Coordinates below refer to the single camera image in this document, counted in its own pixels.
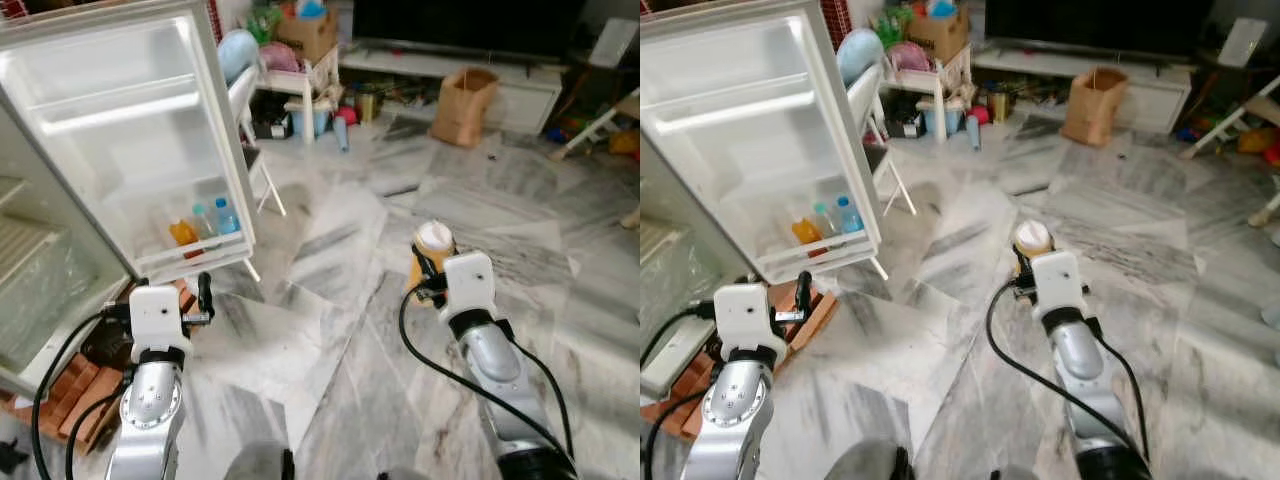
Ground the orange juice bottle white cap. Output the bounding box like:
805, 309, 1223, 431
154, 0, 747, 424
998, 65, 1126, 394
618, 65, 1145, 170
1010, 218, 1056, 293
408, 220, 458, 303

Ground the small fridge door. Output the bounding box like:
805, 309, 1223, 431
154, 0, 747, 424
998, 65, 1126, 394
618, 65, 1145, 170
0, 0, 261, 284
640, 0, 886, 284

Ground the small fridge cabinet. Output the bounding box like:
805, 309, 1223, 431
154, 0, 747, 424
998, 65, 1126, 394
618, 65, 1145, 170
640, 130, 721, 401
0, 95, 136, 401

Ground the clear crisper drawer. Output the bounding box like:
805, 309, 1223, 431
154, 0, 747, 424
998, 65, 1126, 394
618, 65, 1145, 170
0, 225, 106, 373

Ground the brown paper bag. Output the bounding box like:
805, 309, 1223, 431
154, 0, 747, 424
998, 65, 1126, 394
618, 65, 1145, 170
431, 66, 500, 150
1060, 66, 1130, 149

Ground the black box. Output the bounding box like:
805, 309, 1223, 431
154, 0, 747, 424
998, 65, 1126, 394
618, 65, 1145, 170
885, 100, 927, 140

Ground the grey robot left leg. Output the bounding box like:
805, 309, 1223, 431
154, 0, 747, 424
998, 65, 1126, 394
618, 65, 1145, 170
825, 440, 918, 480
222, 443, 298, 480

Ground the white low tv cabinet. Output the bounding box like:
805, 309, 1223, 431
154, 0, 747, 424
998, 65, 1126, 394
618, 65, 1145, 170
972, 48, 1193, 136
338, 48, 566, 137

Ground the white folding chair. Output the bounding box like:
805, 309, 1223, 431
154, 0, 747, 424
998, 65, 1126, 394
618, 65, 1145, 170
845, 63, 918, 217
228, 63, 288, 217

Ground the white small shelf rack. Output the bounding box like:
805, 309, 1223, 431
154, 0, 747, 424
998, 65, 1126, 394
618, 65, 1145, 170
252, 45, 347, 147
885, 42, 976, 143

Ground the pink bowl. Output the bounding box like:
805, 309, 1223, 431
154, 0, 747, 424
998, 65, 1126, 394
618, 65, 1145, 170
258, 42, 303, 74
888, 42, 933, 73

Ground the pale blue rounded panel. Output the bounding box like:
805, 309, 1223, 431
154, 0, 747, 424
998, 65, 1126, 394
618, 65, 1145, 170
838, 28, 887, 87
217, 29, 260, 87

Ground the brown cardboard box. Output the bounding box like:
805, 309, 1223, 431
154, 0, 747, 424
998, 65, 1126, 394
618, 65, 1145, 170
905, 8, 971, 63
275, 8, 341, 66

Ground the black flat tv screen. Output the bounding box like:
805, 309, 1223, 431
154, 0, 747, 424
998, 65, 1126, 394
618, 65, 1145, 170
985, 0, 1219, 58
350, 0, 593, 63

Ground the green plastic item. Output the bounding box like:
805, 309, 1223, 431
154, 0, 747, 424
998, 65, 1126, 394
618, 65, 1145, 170
245, 5, 283, 46
870, 5, 908, 46

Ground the white grey flat panel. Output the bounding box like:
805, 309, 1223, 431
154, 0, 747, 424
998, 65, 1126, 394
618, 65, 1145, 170
590, 17, 640, 69
1222, 17, 1274, 69

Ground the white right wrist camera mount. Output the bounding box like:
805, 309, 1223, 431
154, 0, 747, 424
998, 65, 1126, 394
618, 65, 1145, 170
440, 252, 498, 321
1030, 250, 1089, 321

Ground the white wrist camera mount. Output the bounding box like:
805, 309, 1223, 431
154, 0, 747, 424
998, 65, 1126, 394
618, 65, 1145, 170
440, 252, 498, 321
1030, 250, 1089, 321
128, 284, 193, 351
712, 283, 781, 353

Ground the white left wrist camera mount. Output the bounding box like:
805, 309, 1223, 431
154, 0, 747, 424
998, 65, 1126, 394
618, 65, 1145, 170
128, 284, 193, 351
712, 283, 781, 353

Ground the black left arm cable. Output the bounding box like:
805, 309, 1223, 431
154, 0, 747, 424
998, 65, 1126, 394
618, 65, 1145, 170
30, 312, 131, 480
640, 308, 716, 480

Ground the white slanted frame bar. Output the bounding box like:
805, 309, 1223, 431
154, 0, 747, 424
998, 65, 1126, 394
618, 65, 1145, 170
550, 88, 641, 161
1180, 75, 1280, 161

